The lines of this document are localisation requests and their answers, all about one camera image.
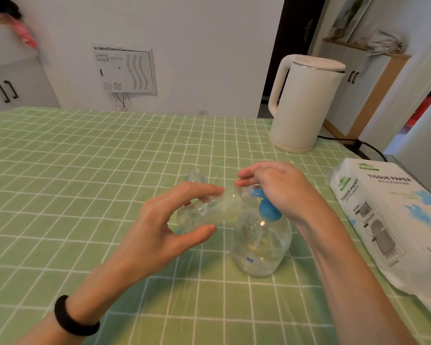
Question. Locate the white wall panel cover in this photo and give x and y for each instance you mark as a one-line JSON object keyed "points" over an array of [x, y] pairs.
{"points": [[127, 70]]}

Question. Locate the person's right forearm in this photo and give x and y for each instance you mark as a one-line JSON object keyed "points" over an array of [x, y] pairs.
{"points": [[362, 287]]}

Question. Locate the crumpled grey paper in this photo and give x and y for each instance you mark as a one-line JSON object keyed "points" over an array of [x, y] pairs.
{"points": [[385, 43]]}

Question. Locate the small clear plastic bottle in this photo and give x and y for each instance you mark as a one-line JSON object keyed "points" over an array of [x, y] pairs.
{"points": [[215, 208], [196, 176]]}

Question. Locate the white tissue paper pack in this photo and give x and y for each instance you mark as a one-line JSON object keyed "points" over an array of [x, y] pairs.
{"points": [[384, 215]]}

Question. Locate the red object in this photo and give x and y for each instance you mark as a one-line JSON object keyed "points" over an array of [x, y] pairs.
{"points": [[420, 113]]}

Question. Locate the black wrist band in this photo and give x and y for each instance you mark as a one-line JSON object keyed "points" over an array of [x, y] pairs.
{"points": [[72, 319]]}

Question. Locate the person's right hand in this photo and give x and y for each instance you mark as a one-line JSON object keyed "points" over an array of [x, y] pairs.
{"points": [[294, 194]]}

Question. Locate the black hanging item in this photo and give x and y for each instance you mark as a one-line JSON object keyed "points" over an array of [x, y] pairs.
{"points": [[3, 7]]}

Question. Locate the person's left hand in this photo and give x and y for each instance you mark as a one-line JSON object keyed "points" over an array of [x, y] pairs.
{"points": [[151, 240]]}

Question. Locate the green checked tablecloth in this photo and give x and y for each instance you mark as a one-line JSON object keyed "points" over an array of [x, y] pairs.
{"points": [[57, 211]]}

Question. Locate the white door wooden side cabinet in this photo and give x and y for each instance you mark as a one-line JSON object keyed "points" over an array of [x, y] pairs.
{"points": [[353, 96]]}

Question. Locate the leaning framed picture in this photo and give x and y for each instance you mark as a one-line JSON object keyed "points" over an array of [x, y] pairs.
{"points": [[349, 17]]}

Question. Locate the pink hanging item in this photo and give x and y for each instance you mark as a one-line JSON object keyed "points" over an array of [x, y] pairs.
{"points": [[25, 32]]}

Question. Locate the wooden top white cabinet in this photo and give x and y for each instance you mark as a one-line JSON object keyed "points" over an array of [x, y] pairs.
{"points": [[18, 82]]}

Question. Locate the large clear bottle blue pump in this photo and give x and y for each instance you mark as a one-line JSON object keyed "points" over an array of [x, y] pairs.
{"points": [[260, 247]]}

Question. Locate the cream electric kettle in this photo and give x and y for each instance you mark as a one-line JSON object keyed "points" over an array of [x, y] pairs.
{"points": [[303, 107]]}

